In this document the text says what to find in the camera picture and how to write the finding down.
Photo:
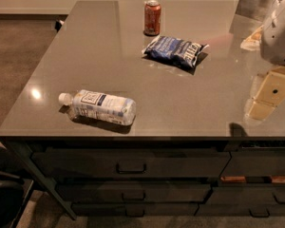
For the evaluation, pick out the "top right drawer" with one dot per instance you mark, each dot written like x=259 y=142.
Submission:
x=256 y=164

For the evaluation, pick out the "middle left drawer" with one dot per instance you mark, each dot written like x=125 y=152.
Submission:
x=102 y=192

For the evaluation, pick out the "orange soda can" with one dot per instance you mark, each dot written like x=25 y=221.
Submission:
x=152 y=17

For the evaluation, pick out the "blue chip bag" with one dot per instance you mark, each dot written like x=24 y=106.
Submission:
x=175 y=51

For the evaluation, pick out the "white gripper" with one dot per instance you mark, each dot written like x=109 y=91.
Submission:
x=279 y=35

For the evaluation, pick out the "black chair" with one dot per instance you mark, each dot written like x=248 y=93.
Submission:
x=14 y=196

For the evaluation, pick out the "bottom left drawer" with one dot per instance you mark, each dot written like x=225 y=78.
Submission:
x=135 y=209

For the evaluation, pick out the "top left drawer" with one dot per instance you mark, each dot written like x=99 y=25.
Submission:
x=131 y=163

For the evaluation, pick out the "middle right drawer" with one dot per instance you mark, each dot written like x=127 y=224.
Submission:
x=247 y=195

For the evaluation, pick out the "drawer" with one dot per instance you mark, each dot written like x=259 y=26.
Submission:
x=135 y=209
x=102 y=192
x=247 y=195
x=131 y=163
x=256 y=164

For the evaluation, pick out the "clear plastic water bottle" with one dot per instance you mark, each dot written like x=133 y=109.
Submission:
x=100 y=106

